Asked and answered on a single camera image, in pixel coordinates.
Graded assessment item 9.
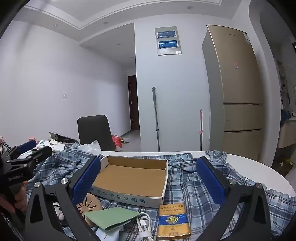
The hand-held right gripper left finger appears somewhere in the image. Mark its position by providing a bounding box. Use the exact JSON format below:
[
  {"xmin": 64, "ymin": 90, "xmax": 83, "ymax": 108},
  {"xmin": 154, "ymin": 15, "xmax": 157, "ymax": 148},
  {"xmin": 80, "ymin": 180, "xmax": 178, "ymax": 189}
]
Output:
[{"xmin": 24, "ymin": 155, "xmax": 102, "ymax": 241}]

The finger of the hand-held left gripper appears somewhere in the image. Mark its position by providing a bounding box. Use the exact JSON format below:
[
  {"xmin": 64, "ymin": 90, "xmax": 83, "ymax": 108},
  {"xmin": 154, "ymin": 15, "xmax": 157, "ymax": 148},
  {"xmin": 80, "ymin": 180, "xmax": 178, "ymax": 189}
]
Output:
[
  {"xmin": 10, "ymin": 146, "xmax": 53, "ymax": 168},
  {"xmin": 0, "ymin": 140, "xmax": 38, "ymax": 163}
]

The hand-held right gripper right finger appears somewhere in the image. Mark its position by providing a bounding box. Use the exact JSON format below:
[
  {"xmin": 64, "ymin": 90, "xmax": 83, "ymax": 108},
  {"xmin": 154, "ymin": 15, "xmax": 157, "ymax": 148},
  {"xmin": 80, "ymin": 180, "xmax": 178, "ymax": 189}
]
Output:
[{"xmin": 196, "ymin": 156, "xmax": 272, "ymax": 241}]

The round slotted wooden disc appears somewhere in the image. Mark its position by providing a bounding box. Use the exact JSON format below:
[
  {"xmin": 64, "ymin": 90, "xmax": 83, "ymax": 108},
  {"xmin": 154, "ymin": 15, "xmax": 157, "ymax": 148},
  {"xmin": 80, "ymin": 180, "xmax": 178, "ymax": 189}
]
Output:
[{"xmin": 76, "ymin": 193, "xmax": 103, "ymax": 229}]

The cardboard box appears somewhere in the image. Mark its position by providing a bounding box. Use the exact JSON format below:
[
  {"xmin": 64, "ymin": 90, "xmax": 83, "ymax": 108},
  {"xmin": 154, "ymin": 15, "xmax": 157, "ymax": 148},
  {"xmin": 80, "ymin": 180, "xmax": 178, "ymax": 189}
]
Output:
[{"xmin": 91, "ymin": 155, "xmax": 168, "ymax": 208}]

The green card sleeve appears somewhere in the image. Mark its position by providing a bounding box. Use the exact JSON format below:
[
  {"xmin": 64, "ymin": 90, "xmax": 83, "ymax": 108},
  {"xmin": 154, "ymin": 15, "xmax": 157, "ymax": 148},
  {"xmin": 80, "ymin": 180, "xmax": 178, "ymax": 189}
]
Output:
[{"xmin": 84, "ymin": 207, "xmax": 141, "ymax": 231}]

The white charging cable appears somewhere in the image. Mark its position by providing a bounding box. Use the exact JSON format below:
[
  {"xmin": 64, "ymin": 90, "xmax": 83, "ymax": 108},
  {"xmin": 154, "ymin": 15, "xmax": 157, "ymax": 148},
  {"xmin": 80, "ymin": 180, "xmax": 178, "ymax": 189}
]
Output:
[{"xmin": 136, "ymin": 213, "xmax": 154, "ymax": 241}]

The person's left hand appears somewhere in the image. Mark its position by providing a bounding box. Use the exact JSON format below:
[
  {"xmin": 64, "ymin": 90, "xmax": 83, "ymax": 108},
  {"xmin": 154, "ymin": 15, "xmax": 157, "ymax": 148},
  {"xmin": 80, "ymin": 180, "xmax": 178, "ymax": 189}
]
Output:
[{"xmin": 0, "ymin": 182, "xmax": 28, "ymax": 214}]

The white flat carton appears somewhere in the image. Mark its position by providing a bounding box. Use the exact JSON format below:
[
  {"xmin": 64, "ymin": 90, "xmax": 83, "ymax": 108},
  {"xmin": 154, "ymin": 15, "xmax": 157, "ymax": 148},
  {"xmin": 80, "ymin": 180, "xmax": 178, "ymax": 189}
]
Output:
[{"xmin": 37, "ymin": 140, "xmax": 65, "ymax": 152}]

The grey fabric bag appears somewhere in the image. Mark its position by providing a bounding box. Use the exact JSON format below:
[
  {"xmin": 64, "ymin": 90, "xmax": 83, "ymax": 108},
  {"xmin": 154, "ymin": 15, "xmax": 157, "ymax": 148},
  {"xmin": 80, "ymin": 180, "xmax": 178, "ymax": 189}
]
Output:
[{"xmin": 48, "ymin": 132, "xmax": 79, "ymax": 145}]

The blue plaid shirt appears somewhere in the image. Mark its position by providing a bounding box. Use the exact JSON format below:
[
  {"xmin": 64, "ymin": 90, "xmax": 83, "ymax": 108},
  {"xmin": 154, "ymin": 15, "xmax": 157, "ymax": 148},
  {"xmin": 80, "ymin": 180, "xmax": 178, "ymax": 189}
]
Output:
[{"xmin": 14, "ymin": 142, "xmax": 296, "ymax": 241}]

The clear plastic bag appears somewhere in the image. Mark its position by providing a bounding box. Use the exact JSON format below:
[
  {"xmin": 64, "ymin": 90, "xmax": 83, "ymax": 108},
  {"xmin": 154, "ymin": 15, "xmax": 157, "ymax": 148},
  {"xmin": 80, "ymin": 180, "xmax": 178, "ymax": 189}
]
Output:
[{"xmin": 80, "ymin": 139, "xmax": 102, "ymax": 158}]

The red bag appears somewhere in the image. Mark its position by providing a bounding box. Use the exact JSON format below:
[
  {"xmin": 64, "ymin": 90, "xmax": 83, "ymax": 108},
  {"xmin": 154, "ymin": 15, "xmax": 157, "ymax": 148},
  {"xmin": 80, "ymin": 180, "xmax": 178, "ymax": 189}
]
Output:
[{"xmin": 111, "ymin": 134, "xmax": 123, "ymax": 147}]

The dark grey chair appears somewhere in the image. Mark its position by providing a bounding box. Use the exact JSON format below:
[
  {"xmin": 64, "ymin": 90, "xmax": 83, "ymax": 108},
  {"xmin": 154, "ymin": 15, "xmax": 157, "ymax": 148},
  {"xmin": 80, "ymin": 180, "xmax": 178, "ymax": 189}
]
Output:
[{"xmin": 77, "ymin": 115, "xmax": 116, "ymax": 152}]

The white blue paper packet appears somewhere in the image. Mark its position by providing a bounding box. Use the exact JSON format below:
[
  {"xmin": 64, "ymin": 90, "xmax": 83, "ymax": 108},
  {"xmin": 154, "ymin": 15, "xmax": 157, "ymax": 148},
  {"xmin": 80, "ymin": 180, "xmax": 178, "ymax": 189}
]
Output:
[{"xmin": 96, "ymin": 226, "xmax": 139, "ymax": 241}]

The wooden cabinet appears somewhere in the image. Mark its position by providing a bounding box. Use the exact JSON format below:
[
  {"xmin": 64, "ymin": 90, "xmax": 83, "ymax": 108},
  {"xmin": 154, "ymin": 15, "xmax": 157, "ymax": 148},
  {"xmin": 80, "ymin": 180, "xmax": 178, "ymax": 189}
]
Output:
[{"xmin": 277, "ymin": 120, "xmax": 296, "ymax": 149}]

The dark wooden door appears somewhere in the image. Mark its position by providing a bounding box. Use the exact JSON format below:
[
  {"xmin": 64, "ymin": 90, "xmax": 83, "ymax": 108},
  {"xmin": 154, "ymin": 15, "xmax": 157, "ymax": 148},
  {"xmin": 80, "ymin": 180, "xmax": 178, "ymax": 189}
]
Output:
[{"xmin": 128, "ymin": 75, "xmax": 140, "ymax": 131}]

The gold refrigerator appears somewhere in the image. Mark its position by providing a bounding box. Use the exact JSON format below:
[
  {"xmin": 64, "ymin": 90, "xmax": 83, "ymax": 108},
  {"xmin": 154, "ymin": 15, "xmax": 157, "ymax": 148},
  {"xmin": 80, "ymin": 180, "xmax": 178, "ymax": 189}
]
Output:
[{"xmin": 202, "ymin": 24, "xmax": 265, "ymax": 161}]

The blue cloth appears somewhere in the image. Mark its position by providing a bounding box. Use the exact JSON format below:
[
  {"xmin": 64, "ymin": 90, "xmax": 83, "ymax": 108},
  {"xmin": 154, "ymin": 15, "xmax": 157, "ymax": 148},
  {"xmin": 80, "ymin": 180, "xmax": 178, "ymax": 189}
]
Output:
[{"xmin": 280, "ymin": 110, "xmax": 290, "ymax": 127}]

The grey mop handle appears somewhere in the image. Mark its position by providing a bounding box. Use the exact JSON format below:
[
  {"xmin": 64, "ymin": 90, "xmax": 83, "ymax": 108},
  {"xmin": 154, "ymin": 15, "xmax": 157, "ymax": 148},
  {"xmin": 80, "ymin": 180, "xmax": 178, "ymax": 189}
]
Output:
[{"xmin": 152, "ymin": 86, "xmax": 161, "ymax": 152}]

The wall electrical panel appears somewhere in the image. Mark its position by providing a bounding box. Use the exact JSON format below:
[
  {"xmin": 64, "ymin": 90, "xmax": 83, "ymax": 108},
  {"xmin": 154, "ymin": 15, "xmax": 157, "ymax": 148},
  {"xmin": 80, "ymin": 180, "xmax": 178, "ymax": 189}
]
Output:
[{"xmin": 154, "ymin": 26, "xmax": 182, "ymax": 56}]

